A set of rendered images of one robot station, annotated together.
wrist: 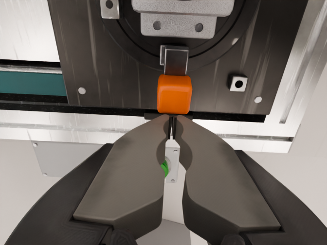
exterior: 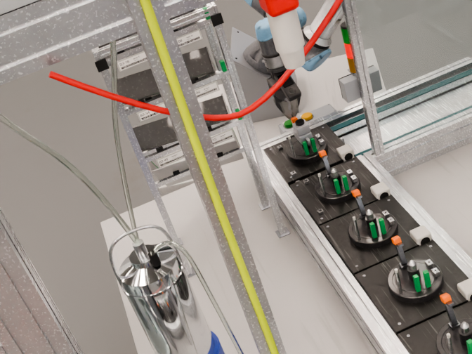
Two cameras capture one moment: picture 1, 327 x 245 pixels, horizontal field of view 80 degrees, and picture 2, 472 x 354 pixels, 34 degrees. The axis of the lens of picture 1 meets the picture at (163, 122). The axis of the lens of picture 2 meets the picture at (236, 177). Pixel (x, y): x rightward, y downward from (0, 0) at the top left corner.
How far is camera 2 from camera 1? 2.52 m
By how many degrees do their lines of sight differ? 28
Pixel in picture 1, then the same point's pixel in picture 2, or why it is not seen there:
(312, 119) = (230, 181)
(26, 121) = (339, 114)
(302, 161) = not seen: hidden behind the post
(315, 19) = (269, 166)
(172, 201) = (268, 128)
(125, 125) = not seen: hidden behind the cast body
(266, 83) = (271, 152)
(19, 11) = (356, 140)
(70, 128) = (324, 120)
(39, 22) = (349, 141)
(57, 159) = (325, 110)
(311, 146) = not seen: hidden behind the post
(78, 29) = (328, 135)
